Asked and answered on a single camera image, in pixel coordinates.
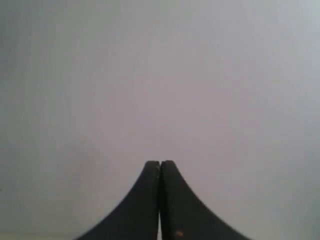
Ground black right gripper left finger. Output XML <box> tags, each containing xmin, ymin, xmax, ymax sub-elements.
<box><xmin>78</xmin><ymin>161</ymin><xmax>160</xmax><ymax>240</ymax></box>

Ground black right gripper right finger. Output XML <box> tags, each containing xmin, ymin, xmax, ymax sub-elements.
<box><xmin>159</xmin><ymin>160</ymin><xmax>247</xmax><ymax>240</ymax></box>

